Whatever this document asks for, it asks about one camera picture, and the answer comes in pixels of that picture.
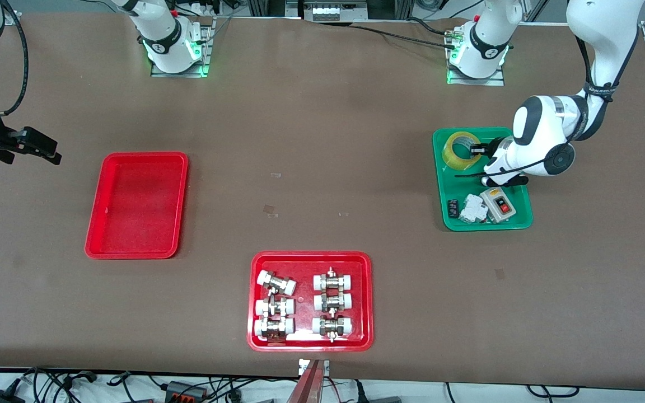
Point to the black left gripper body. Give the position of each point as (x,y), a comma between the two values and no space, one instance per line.
(491,149)

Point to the yellow packing tape roll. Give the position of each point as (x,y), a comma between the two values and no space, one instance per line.
(459,164)

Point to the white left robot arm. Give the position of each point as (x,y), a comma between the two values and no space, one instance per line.
(541,129)

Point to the green plastic tray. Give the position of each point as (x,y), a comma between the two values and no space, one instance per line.
(450,187)

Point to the empty red plastic tray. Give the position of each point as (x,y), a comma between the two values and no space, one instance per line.
(138,224)

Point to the red tray holding fittings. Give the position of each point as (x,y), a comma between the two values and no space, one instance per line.
(303,268)

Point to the brownish tape scrap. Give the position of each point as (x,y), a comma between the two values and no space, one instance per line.
(269,209)

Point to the white circuit breaker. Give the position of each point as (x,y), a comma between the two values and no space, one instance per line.
(473,208)

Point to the white capped brass pipe fitting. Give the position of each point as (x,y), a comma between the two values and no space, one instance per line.
(332,302)
(332,326)
(272,326)
(277,284)
(333,282)
(283,307)

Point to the white power strip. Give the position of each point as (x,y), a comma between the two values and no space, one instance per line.
(336,11)

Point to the black power adapter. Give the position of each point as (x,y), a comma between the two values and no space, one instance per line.
(0,397)

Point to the white mounting plate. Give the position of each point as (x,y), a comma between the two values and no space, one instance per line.
(303,366)

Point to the grey junction box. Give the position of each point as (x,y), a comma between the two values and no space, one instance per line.
(185,390)

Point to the red metal bar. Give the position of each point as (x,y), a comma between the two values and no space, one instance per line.
(308,389)

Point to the black left camera bracket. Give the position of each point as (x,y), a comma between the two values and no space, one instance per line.
(510,180)

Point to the grey switch box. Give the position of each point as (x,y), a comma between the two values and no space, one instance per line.
(499,204)

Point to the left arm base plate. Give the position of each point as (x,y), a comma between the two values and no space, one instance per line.
(476,81)

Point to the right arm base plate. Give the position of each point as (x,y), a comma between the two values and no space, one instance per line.
(180,74)

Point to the black aluminium frame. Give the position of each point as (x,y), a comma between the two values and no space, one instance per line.
(266,6)

